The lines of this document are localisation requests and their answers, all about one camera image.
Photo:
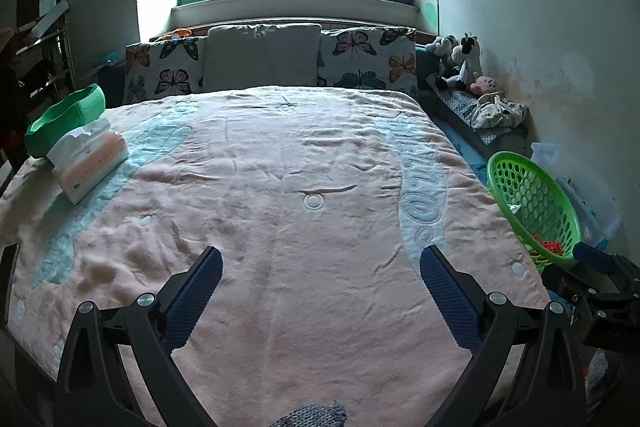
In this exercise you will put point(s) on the pink white tissue pack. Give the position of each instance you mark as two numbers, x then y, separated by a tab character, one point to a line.
90	167

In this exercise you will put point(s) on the black white cow plush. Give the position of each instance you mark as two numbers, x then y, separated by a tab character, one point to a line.
467	62

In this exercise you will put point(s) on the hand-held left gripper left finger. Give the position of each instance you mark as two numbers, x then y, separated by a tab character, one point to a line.
197	289

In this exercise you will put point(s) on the crumpled floral cloth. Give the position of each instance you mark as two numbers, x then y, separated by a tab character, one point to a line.
500	109

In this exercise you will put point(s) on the wooden shelf rack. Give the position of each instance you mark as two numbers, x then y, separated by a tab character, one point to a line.
50	67

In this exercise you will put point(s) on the grey plush toy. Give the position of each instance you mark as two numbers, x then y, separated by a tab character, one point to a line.
440	47

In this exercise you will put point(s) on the butterfly print pillow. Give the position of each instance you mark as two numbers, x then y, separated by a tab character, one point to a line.
365	62
165	72

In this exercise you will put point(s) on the dark blue mat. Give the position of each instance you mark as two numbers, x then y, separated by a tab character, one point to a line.
465	152

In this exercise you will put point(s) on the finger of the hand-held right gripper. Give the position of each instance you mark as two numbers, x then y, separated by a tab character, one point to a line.
595	259

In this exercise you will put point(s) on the clear plastic storage box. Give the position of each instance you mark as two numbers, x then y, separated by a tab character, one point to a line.
595	212

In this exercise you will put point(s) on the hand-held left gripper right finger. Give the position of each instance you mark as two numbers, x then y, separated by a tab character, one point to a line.
450	294

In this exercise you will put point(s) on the grey knit clothing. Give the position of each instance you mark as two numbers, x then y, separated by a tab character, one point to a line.
310	414

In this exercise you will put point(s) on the pink plush toy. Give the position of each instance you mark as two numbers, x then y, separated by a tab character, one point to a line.
482	85

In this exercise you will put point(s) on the green plastic basket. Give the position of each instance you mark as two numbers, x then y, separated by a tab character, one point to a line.
525	177

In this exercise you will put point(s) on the green plastic basin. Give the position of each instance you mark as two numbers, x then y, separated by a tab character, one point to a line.
45	139

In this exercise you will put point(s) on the red foam fruit net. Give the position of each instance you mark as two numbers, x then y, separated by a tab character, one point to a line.
550	247

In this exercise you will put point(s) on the grey pillow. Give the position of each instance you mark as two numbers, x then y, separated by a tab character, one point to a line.
260	57

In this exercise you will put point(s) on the orange plush toy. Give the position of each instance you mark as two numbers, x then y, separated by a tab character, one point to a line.
177	35

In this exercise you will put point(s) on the long white box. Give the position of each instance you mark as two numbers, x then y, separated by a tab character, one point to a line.
45	19

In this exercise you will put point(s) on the black flat object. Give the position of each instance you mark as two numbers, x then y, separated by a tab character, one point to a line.
9	282

